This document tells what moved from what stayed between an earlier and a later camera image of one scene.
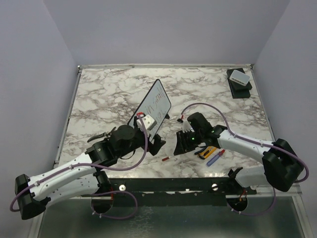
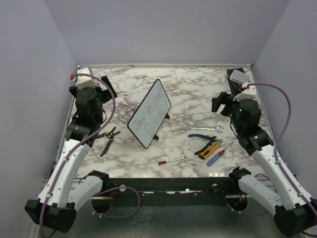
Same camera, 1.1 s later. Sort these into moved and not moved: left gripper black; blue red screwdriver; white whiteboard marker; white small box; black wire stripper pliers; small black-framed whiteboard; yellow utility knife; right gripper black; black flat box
Moved: left gripper black; white whiteboard marker; right gripper black
Not moved: blue red screwdriver; black flat box; small black-framed whiteboard; white small box; yellow utility knife; black wire stripper pliers
